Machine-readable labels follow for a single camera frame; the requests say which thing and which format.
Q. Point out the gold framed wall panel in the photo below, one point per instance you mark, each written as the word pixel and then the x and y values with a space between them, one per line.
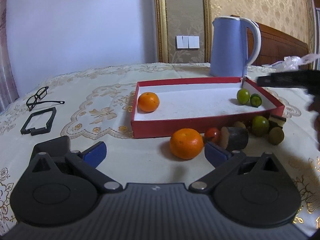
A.
pixel 186 10

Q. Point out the red cherry tomato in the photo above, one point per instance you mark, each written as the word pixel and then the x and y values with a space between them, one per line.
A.
pixel 212 133

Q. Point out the brown kiwi berry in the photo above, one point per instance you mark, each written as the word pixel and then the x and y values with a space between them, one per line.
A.
pixel 276 136
pixel 239 125

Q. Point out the clear plastic bag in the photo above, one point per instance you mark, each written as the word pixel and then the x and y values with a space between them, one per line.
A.
pixel 292 62

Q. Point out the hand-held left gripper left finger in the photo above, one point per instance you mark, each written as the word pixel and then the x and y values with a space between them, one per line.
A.
pixel 93 153

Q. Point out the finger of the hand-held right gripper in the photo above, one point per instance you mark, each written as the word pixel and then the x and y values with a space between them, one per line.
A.
pixel 287 79

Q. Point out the black plastic frame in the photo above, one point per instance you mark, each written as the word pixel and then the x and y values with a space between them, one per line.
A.
pixel 51 116

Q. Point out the dark eggplant piece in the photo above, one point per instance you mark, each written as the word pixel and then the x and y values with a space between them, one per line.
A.
pixel 277 120
pixel 237 138

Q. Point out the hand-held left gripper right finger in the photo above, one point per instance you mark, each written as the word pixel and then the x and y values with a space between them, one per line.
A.
pixel 216 153

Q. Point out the green cucumber piece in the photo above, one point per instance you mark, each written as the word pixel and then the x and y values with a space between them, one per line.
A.
pixel 256 100

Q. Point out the red cardboard box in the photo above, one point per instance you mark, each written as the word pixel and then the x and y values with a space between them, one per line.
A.
pixel 160 128

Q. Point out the orange mandarin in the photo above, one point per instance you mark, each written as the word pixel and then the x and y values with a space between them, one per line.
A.
pixel 186 143
pixel 148 102

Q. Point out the black eyeglasses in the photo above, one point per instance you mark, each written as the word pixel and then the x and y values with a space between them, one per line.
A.
pixel 37 97

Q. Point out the brown wooden headboard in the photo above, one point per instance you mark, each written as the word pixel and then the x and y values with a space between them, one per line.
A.
pixel 282 47

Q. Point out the blue electric kettle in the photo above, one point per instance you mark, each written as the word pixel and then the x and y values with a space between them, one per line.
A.
pixel 226 47

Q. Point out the white wall switch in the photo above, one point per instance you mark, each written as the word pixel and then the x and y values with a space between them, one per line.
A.
pixel 182 42
pixel 194 42

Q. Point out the pink curtain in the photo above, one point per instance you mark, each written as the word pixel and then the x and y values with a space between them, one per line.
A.
pixel 6 55

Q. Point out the green tomato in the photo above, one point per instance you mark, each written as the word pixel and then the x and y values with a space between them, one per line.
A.
pixel 243 96
pixel 260 125

